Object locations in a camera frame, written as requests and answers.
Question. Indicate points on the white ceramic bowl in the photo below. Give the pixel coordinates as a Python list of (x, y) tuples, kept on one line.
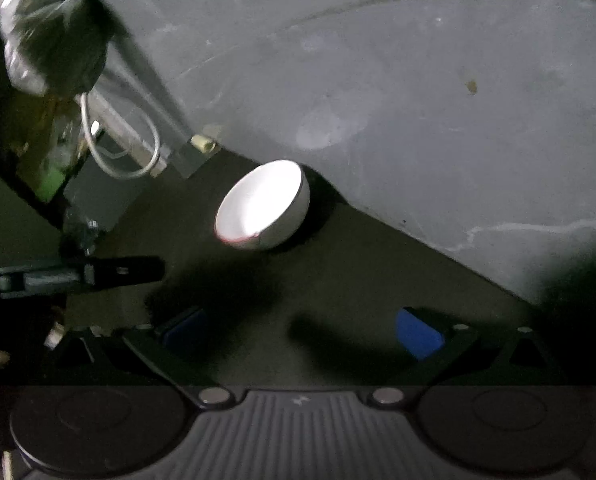
[(263, 200)]

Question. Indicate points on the green box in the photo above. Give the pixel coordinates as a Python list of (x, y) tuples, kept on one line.
[(52, 180)]

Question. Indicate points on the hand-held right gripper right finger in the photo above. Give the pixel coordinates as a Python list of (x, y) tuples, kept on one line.
[(420, 332)]

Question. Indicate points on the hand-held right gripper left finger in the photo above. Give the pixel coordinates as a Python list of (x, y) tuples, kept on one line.
[(185, 332)]

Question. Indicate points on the grey cabinet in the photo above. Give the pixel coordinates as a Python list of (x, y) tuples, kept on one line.
[(97, 195)]

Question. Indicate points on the hanging clear plastic bag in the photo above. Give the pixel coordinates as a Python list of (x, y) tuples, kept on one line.
[(52, 30)]

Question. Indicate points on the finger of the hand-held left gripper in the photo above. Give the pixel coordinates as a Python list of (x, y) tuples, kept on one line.
[(117, 271)]

